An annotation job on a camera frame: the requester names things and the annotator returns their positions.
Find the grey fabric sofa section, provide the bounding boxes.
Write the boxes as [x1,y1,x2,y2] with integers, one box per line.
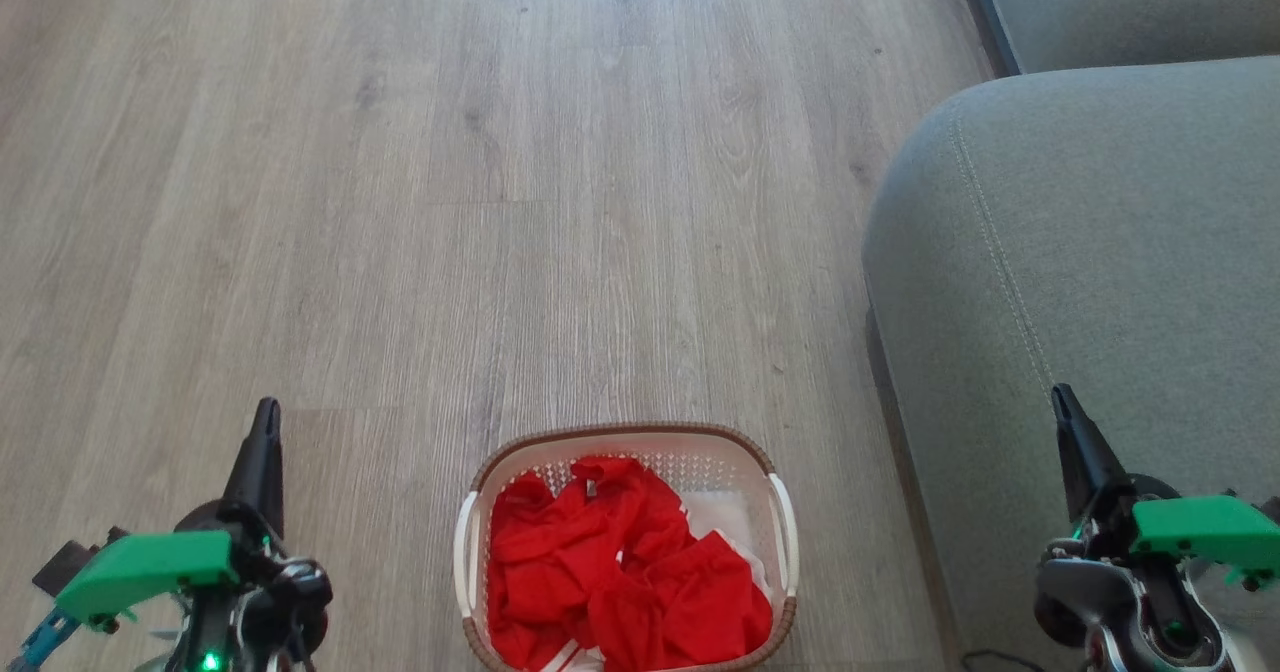
[960,0,1280,77]

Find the grey fabric sofa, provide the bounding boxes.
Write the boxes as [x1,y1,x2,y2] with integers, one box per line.
[862,56,1280,672]

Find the red garment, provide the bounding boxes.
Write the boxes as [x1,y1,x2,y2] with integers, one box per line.
[486,455,774,672]

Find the black floor cable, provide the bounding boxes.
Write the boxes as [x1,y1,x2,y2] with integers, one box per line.
[960,649,1046,672]

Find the white laundry basket brown rim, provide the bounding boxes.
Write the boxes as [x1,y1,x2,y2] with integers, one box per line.
[453,422,801,672]

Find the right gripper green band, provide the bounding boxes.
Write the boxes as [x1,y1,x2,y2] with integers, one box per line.
[1034,383,1280,658]

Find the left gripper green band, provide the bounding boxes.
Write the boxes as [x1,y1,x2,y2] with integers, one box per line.
[55,397,333,672]

